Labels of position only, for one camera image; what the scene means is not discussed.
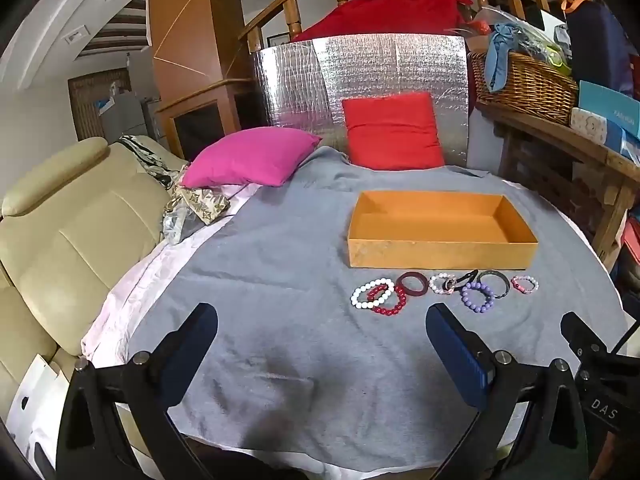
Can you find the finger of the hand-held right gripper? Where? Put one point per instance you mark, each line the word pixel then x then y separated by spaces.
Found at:
pixel 580 337

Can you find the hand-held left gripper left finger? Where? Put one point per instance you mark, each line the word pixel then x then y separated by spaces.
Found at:
pixel 199 332

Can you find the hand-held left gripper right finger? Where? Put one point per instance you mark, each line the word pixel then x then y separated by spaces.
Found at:
pixel 456 357

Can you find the engraved metal cuff bangle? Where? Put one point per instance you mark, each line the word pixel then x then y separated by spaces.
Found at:
pixel 505 285

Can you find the orange cardboard box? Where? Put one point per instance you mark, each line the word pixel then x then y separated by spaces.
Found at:
pixel 425 256

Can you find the pale pink bed sheet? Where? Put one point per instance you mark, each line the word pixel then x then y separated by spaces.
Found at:
pixel 150 280

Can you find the dark red bangle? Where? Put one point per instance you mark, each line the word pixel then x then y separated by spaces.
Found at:
pixel 415 292

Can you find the grey blanket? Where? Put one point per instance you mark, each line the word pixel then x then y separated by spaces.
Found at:
pixel 300 310

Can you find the crinkled clear plastic bag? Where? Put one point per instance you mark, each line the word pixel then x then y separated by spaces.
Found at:
pixel 174 225

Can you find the beige patterned pouch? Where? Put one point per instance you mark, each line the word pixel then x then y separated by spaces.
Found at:
pixel 200 202

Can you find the beige leather sofa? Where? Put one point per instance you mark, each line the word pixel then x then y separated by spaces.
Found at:
pixel 75 235

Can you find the white paper bag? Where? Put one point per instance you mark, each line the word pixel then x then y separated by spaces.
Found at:
pixel 35 395

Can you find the magenta pillow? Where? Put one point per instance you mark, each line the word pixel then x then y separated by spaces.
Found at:
pixel 250 157

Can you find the black and white patterned scarf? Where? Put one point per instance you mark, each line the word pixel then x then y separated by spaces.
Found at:
pixel 145 155

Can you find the wooden shelf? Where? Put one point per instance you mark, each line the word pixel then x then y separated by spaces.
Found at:
pixel 550 130

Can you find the white patterned box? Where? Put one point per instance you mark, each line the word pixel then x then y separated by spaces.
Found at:
pixel 590 125

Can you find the grey refrigerator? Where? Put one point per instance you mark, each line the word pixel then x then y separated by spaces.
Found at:
pixel 130 115

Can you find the red pillow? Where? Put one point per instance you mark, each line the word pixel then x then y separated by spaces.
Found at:
pixel 392 132

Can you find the teal box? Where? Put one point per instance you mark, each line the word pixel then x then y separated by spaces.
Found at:
pixel 605 102

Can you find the wicker basket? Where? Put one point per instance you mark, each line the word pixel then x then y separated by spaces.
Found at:
pixel 525 90

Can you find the wicker screen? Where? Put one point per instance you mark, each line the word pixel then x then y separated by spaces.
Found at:
pixel 85 105

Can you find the silver foil panel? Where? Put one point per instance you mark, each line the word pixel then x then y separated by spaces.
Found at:
pixel 300 85

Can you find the blue cloth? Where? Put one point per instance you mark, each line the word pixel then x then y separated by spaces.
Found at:
pixel 500 60

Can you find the navy bag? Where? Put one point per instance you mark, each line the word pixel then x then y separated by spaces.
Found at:
pixel 595 45

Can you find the clear plastic bag of items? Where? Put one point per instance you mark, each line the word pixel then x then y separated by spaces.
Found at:
pixel 535 40

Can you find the brown wooden column cabinet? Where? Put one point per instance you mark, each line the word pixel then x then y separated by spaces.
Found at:
pixel 185 20

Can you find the wooden stair railing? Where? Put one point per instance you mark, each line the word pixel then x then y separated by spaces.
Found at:
pixel 292 20

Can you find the large red cushion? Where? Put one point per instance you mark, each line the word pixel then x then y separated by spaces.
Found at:
pixel 390 10

